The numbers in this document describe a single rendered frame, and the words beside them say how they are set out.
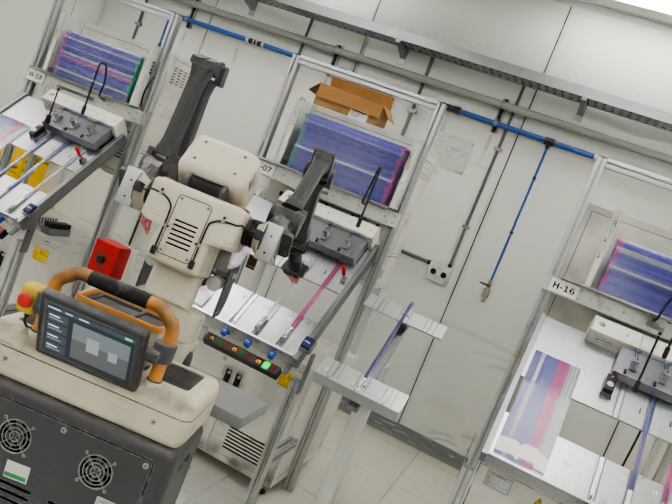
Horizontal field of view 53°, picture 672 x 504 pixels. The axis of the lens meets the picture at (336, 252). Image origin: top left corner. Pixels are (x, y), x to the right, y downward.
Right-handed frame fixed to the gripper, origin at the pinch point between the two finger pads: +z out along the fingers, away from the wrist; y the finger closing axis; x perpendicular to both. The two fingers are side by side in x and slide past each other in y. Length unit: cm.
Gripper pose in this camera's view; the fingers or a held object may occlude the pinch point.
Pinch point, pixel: (294, 281)
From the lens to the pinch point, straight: 286.6
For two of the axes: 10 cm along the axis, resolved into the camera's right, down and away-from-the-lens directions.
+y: -8.7, -3.8, 3.0
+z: -0.5, 6.9, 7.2
